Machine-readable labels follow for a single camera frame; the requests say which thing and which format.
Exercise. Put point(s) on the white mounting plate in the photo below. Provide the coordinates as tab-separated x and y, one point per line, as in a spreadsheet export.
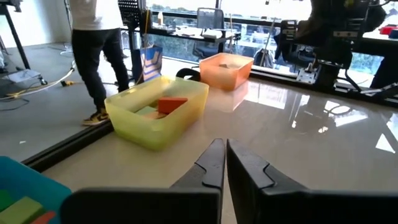
306	76

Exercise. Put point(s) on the black stand leg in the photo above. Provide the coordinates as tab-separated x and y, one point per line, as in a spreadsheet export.
15	40

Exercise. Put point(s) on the grey mesh office chair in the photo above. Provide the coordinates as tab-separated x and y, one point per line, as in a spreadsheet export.
210	18

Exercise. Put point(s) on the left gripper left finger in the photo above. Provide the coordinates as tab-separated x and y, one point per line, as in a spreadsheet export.
199	199

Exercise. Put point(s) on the red container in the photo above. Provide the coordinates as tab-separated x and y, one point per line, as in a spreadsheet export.
388	29

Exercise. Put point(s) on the grey bag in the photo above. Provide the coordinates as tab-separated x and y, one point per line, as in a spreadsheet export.
262	59

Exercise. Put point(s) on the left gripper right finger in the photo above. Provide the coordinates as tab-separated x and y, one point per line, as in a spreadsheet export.
280	202

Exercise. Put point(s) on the small green block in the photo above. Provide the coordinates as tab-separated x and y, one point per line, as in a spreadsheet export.
4	200

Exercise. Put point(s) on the grey metal foot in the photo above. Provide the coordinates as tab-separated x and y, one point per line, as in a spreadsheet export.
25	75

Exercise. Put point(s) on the small red block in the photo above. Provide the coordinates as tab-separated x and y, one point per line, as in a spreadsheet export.
43	218

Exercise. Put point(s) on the person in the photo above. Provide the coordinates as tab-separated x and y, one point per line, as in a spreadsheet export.
93	46

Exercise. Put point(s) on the blue plastic bin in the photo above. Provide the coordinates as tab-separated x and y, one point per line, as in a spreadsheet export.
31	180

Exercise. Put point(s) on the bottle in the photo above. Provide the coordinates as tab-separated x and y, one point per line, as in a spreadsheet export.
160	19

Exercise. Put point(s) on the orange plastic bin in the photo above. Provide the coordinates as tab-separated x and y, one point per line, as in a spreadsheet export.
224	81

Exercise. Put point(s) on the small yellow-green cube block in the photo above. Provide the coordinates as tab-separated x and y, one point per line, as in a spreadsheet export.
20	211

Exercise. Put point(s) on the white box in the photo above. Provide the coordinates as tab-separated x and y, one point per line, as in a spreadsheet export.
212	34

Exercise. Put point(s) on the black arched clamp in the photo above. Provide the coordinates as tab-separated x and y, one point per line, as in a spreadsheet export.
186	71

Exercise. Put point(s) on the yellow plastic bin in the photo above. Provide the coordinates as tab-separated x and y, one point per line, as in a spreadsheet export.
149	133

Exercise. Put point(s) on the blue and tan bag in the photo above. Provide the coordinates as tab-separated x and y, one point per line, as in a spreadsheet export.
152	63

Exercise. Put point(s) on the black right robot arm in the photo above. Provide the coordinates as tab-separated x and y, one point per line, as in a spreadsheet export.
335	37

